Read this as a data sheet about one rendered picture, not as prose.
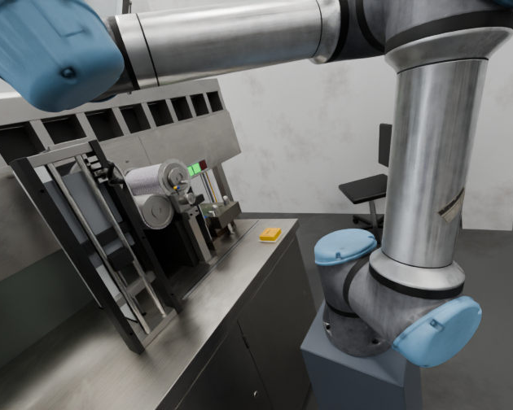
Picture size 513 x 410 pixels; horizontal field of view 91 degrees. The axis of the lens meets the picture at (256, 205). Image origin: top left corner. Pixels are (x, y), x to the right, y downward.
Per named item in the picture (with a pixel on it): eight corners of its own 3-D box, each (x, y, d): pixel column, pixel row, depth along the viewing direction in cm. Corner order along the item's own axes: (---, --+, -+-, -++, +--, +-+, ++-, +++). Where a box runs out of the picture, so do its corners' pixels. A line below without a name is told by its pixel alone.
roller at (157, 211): (152, 234, 85) (136, 202, 81) (113, 233, 99) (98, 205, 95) (177, 217, 94) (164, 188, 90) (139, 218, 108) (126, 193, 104)
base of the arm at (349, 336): (401, 308, 57) (397, 273, 54) (390, 368, 46) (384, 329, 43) (335, 294, 66) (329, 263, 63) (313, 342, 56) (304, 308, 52)
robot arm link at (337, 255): (354, 265, 60) (346, 215, 55) (404, 298, 48) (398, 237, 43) (312, 288, 57) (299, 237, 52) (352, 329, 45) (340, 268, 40)
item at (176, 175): (181, 163, 94) (190, 181, 97) (177, 164, 95) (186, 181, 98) (167, 173, 88) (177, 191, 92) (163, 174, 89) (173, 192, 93)
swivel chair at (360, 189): (416, 218, 246) (409, 116, 212) (414, 255, 199) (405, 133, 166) (350, 218, 281) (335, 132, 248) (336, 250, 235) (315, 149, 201)
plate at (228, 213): (222, 228, 109) (217, 216, 107) (164, 228, 131) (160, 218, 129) (242, 211, 121) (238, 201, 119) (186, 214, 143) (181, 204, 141)
